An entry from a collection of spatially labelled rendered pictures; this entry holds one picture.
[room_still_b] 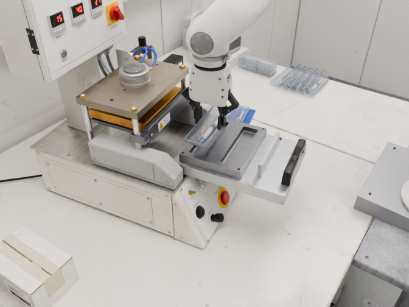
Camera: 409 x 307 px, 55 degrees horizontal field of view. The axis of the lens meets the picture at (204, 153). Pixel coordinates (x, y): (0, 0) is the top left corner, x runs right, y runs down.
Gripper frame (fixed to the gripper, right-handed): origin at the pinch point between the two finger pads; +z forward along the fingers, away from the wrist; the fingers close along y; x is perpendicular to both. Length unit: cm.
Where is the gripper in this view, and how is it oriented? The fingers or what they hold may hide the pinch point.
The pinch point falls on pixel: (209, 119)
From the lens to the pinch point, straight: 100.6
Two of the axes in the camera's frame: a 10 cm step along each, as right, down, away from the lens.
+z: 0.0, 7.9, 6.1
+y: -9.1, -2.6, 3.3
